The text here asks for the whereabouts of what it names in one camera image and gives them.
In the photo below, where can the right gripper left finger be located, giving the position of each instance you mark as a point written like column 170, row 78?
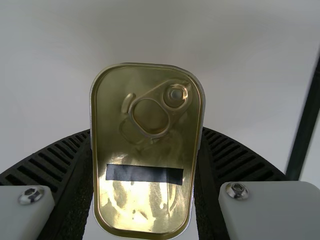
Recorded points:
column 70, row 175

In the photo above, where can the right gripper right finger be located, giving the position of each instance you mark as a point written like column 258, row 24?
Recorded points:
column 225, row 160

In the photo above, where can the gold rectangular tin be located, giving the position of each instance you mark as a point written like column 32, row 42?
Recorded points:
column 150, row 200

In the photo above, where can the black strip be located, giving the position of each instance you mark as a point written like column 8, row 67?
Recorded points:
column 306, row 125

